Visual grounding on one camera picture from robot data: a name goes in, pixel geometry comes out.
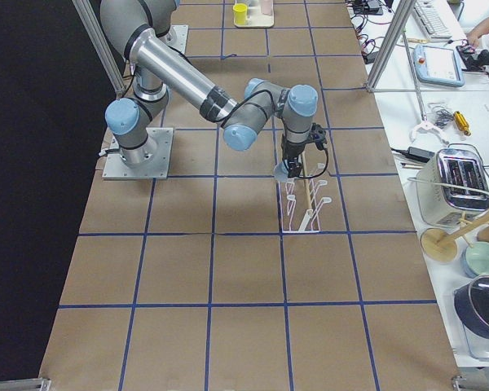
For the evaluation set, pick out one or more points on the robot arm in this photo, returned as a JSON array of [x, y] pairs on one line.
[[137, 30]]

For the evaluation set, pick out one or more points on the aluminium frame post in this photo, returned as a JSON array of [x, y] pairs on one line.
[[397, 26]]

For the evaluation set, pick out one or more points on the black power adapter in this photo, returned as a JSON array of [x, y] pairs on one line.
[[415, 153]]

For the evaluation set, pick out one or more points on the light green bowl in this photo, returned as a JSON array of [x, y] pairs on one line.
[[475, 259]]

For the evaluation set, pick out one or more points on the white plastic claw tool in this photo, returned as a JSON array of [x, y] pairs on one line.
[[426, 127]]

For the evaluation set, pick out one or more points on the white keyboard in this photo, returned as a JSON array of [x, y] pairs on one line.
[[426, 16]]

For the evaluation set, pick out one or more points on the light blue cup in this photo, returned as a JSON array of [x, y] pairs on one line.
[[281, 173]]

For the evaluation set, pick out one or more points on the blue teach pendant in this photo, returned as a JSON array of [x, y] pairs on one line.
[[438, 65]]

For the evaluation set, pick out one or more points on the white wire cup rack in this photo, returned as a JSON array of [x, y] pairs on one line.
[[302, 201]]

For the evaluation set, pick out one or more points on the wooden mug tree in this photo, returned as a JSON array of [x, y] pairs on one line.
[[441, 246]]

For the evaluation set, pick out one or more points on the yellow cup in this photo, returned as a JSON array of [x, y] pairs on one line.
[[240, 12]]

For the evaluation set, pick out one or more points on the dark blue pot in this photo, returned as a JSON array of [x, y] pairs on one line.
[[471, 303]]

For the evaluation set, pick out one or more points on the yellow screwdriver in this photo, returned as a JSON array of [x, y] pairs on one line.
[[461, 123]]

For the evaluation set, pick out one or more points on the silver toaster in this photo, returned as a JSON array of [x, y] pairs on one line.
[[450, 186]]

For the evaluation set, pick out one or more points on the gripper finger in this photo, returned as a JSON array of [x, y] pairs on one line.
[[294, 169]]

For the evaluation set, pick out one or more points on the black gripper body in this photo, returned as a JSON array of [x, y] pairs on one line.
[[291, 152]]

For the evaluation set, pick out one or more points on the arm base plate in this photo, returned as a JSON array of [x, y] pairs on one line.
[[177, 37], [152, 160]]

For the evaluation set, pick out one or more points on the clear plastic container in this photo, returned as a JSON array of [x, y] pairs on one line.
[[472, 350]]

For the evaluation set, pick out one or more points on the pink cup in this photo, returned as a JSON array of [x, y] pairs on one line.
[[266, 7]]

